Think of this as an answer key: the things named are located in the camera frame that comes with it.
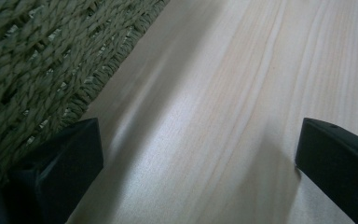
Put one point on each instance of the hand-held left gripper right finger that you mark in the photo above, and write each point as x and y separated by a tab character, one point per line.
338	161

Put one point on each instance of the green woven basket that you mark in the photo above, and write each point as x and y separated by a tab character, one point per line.
28	62

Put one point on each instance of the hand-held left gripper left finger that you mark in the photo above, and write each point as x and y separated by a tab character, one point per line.
65	161

